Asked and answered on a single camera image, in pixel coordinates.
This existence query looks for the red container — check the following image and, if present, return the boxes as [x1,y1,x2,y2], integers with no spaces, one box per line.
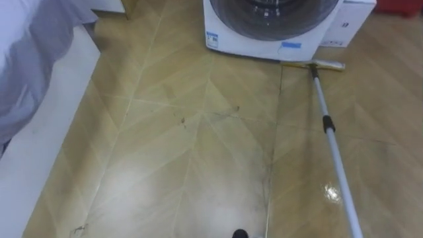
[373,0,423,18]

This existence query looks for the white bed frame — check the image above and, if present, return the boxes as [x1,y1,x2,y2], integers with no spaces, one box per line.
[0,24,102,238]

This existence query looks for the white cardboard box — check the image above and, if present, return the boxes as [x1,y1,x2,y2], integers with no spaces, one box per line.
[319,0,377,48]

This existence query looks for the white cabinet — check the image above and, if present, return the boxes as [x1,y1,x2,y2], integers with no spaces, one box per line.
[89,0,126,14]

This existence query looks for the mop with silver pole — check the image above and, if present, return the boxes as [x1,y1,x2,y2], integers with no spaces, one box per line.
[280,59,365,238]

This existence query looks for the robot legs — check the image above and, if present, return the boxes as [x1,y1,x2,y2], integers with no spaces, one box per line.
[231,228,265,238]

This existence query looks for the grey bed cover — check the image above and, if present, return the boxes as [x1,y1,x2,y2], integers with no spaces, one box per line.
[0,0,98,159]

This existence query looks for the white washing machine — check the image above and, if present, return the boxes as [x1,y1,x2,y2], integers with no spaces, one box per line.
[202,0,345,62]

